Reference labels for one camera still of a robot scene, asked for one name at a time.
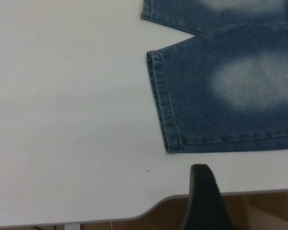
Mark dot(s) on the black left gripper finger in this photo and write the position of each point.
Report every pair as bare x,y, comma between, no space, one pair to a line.
204,203

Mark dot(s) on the blue denim jeans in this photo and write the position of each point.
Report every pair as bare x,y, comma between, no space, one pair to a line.
194,95

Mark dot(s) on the white table leg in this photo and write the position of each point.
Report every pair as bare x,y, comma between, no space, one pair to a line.
73,227

